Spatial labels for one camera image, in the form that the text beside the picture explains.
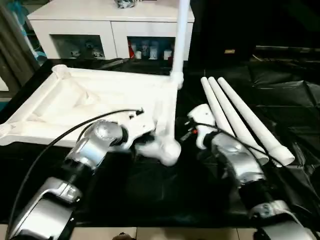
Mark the white plastic table top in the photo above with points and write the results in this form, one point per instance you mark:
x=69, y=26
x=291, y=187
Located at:
x=100, y=95

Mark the white plastic table leg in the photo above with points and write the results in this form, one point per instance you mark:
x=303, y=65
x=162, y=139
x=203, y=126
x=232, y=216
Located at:
x=255, y=120
x=235, y=125
x=215, y=105
x=182, y=37

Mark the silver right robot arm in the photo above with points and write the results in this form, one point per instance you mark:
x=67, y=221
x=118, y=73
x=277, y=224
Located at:
x=240, y=160

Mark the black work mat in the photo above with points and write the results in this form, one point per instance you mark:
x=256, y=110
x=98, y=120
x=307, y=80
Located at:
x=162, y=195

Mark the white glass-door cabinet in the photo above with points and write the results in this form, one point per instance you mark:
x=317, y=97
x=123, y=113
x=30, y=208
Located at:
x=100, y=22

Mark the black cabinet with gold label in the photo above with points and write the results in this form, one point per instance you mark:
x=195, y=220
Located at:
x=262, y=25

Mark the dark patterned ornament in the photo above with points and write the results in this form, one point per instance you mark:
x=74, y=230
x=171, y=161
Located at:
x=125, y=3

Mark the grey curtain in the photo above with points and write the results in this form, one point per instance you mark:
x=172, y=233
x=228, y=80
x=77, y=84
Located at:
x=15, y=50

